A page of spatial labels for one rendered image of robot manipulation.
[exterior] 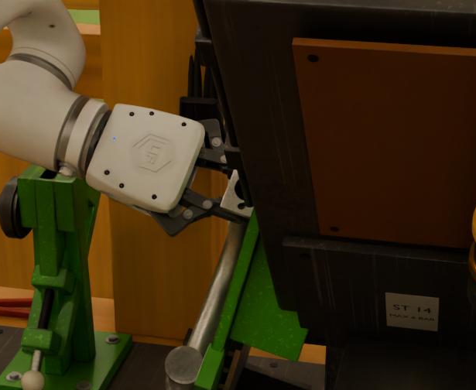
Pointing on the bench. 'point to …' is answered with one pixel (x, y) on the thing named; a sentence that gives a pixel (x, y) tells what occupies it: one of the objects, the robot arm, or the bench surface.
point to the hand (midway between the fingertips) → (240, 193)
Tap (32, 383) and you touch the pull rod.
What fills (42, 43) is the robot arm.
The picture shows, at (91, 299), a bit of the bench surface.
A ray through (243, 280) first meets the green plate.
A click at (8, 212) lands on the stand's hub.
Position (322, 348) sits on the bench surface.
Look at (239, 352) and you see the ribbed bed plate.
